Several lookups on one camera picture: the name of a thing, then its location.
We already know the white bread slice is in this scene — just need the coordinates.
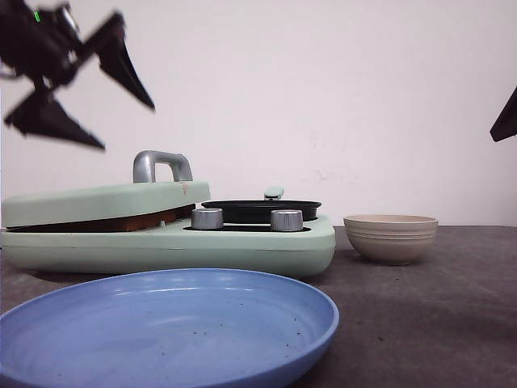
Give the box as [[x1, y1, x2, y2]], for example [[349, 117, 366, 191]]
[[112, 205, 195, 232]]

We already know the silver control knob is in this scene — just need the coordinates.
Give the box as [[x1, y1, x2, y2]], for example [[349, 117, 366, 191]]
[[191, 208, 224, 230], [270, 209, 303, 232]]

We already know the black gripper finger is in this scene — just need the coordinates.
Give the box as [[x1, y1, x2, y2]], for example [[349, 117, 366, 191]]
[[490, 88, 517, 141]]

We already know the left silver control knob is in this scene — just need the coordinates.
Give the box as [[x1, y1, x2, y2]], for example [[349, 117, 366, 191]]
[[191, 208, 224, 230]]

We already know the black frying pan green handle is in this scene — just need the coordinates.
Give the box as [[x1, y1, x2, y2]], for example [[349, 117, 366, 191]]
[[201, 189, 322, 224]]

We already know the beige ribbed bowl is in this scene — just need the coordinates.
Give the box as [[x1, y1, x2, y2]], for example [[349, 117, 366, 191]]
[[343, 214, 439, 264]]

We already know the right silver control knob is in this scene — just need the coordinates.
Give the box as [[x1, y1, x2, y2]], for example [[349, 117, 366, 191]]
[[270, 209, 303, 232]]

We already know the mint green breakfast maker base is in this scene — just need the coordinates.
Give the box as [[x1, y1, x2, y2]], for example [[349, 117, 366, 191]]
[[1, 216, 336, 278]]

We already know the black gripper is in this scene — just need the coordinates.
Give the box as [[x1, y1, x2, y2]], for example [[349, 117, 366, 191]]
[[1, 1, 155, 150]]

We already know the blue round plate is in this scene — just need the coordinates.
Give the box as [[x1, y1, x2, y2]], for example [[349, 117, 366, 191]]
[[1, 269, 339, 387]]

